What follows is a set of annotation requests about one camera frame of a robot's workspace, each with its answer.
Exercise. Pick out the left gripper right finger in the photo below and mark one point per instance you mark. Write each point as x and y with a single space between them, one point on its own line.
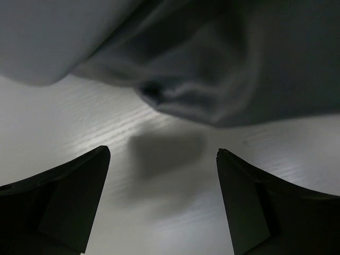
268 215

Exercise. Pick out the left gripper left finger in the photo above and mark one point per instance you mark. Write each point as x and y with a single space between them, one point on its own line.
53 212

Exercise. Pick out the grey pillowcase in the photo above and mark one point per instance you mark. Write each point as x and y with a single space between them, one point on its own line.
222 63

